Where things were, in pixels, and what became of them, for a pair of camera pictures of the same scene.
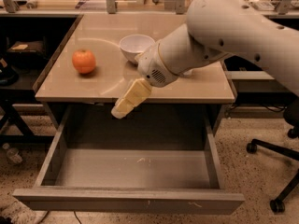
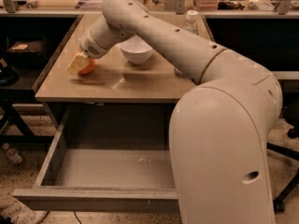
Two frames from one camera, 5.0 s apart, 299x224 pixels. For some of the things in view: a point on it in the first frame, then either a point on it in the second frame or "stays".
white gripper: (151, 66) to (90, 48)
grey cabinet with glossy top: (91, 69) stays
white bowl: (133, 45) stays
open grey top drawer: (154, 159) stays
